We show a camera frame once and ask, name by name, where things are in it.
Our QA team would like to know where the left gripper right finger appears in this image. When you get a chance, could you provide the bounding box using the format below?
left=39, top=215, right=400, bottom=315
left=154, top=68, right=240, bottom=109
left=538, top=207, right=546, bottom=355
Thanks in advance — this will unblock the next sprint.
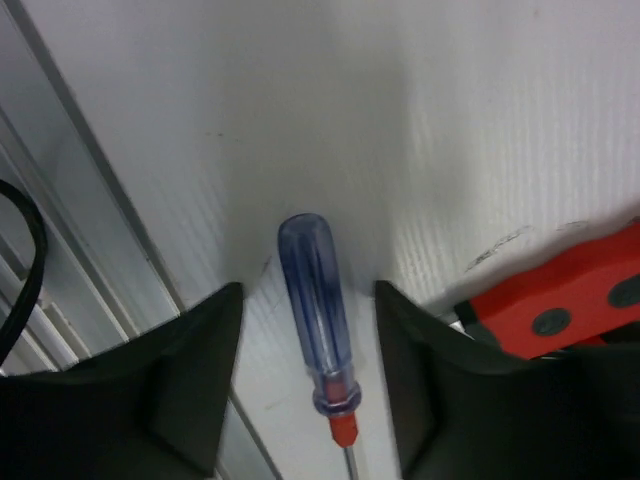
left=374, top=280, right=639, bottom=479

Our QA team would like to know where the aluminium table frame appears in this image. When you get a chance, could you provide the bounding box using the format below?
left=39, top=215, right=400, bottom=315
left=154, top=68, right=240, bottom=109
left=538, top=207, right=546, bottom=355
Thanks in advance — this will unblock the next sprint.
left=1, top=1, right=276, bottom=479

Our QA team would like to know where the blue screwdriver front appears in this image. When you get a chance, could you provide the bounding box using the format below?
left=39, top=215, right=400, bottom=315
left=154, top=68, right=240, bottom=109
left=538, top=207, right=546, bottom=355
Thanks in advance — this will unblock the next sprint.
left=277, top=213, right=362, bottom=479

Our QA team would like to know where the red adjustable wrench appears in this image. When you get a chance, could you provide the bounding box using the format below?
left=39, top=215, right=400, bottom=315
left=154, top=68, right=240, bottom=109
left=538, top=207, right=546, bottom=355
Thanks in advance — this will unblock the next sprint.
left=452, top=222, right=639, bottom=359

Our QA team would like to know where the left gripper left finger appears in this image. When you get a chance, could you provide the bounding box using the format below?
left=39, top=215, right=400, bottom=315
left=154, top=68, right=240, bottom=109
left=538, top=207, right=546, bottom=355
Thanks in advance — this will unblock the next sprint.
left=1, top=282, right=243, bottom=479

